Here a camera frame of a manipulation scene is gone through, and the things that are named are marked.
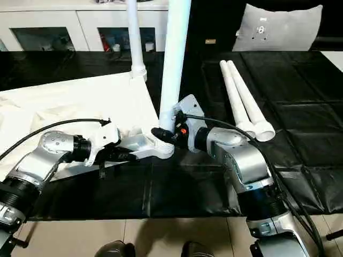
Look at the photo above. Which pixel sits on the white plastic table leg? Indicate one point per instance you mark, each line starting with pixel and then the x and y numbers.
pixel 247 99
pixel 235 99
pixel 172 67
pixel 135 40

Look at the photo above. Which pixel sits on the white plastic table top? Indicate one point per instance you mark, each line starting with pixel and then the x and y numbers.
pixel 67 101

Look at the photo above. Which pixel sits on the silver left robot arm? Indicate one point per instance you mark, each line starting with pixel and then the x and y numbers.
pixel 40 160

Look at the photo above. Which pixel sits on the black work mat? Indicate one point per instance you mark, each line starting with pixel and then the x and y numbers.
pixel 187 192

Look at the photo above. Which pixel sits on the small white cup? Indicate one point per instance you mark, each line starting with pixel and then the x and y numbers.
pixel 115 48
pixel 149 47

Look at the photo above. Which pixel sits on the dark left robot foot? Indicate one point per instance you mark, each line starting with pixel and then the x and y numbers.
pixel 115 249

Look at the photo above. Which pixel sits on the dark robot foot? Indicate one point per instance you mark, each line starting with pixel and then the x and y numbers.
pixel 195 249
pixel 115 249

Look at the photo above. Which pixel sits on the dark right robot foot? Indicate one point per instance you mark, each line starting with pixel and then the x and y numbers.
pixel 195 249

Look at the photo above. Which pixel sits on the black furniture with yellow label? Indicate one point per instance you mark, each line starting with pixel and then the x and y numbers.
pixel 214 21

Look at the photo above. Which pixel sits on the white glass-door cabinet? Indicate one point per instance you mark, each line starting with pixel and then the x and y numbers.
pixel 80 21

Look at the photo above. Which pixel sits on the white flat board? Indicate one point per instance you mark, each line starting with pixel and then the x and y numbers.
pixel 333 60

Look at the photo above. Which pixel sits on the black metal stand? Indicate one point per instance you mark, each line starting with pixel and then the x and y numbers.
pixel 335 235

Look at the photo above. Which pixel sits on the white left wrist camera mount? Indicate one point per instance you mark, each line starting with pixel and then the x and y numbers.
pixel 104 136

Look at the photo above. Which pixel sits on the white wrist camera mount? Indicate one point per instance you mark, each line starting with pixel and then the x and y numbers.
pixel 191 109
pixel 104 136

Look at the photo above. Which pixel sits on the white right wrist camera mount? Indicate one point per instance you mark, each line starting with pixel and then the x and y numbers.
pixel 191 109

